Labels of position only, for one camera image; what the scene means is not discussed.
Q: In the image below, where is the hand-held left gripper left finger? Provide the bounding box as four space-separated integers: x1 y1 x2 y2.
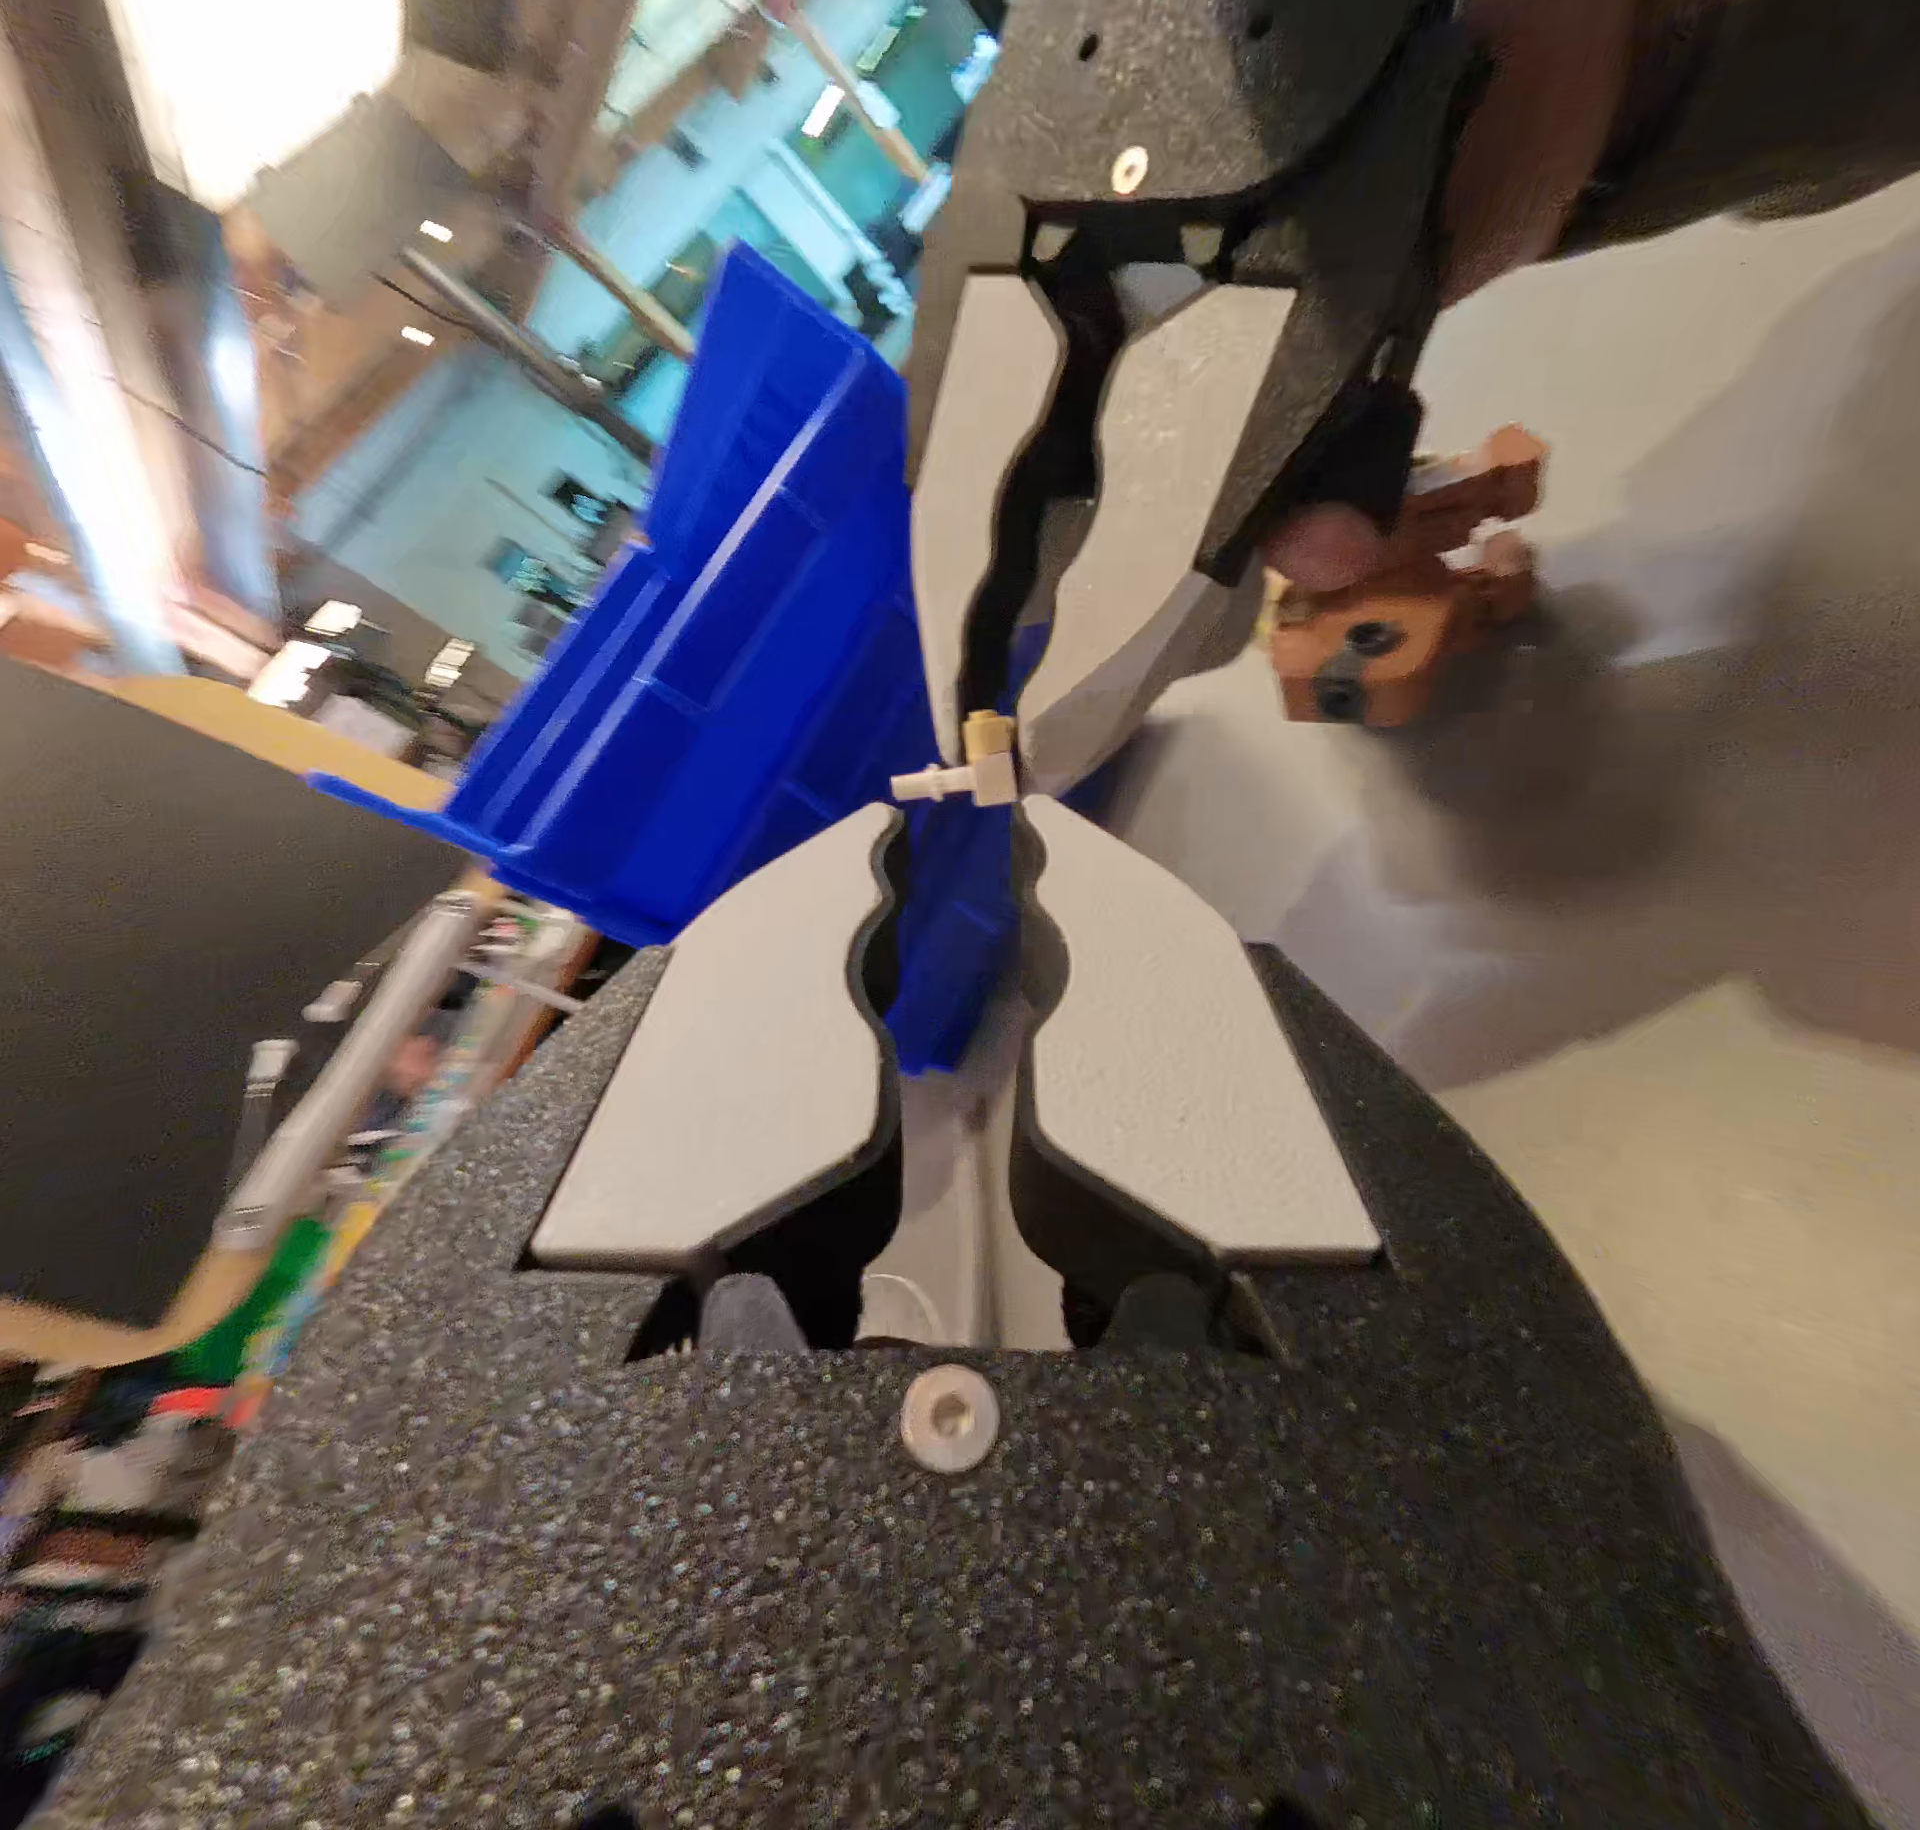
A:
530 800 909 1274

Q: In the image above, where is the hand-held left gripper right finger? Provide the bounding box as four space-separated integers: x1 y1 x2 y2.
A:
1010 795 1385 1271

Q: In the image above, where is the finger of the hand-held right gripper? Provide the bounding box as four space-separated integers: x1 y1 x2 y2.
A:
1028 281 1300 799
905 272 1075 733

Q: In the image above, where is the brown brick assembly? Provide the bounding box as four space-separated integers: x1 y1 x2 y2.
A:
1264 424 1550 733

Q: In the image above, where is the stack of blue plastic bins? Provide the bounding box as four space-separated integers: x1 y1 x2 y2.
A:
302 240 1122 1076

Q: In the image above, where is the white tan clip brick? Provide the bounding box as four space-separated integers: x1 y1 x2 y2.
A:
888 708 1027 810

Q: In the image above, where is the person's right forearm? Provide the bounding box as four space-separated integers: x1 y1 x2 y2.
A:
1450 0 1920 308

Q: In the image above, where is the grey desk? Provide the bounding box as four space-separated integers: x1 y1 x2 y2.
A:
1120 195 1920 1830

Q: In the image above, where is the person's right hand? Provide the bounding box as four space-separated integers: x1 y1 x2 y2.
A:
1258 500 1407 593

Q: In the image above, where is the black board with wooden edge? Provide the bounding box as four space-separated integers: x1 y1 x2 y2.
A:
0 656 470 1331

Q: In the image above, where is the white ceiling light panel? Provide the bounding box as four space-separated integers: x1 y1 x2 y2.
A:
83 0 413 207

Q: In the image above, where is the white metal frame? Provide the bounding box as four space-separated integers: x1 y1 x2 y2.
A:
210 888 501 1257

